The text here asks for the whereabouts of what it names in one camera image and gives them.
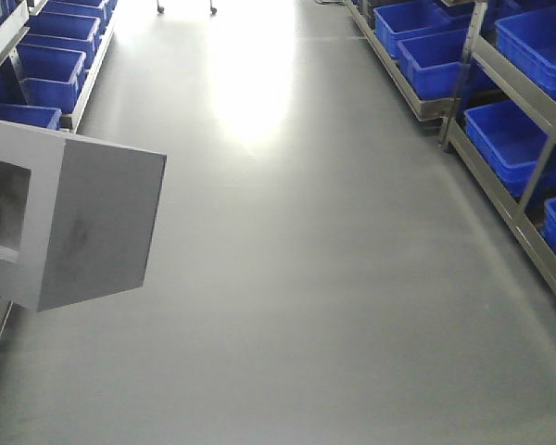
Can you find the gray hollow cube base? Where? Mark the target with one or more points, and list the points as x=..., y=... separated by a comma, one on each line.
x=77, y=216

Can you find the blue bin left shelf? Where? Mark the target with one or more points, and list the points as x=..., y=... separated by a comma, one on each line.
x=51, y=63
x=53, y=94

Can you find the blue bin shelf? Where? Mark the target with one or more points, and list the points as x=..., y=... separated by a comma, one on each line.
x=51, y=63
x=432, y=63
x=53, y=94
x=508, y=140
x=526, y=36

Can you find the blue bin right shelf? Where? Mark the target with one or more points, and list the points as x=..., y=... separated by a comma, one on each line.
x=508, y=140
x=432, y=63
x=526, y=36

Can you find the left steel shelf rack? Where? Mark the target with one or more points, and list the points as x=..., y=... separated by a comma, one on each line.
x=85, y=26

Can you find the steel shelf rack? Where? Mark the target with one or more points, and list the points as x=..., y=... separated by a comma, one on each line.
x=486, y=70
x=85, y=26

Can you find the right steel shelf rack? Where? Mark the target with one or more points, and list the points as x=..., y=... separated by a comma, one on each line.
x=486, y=70

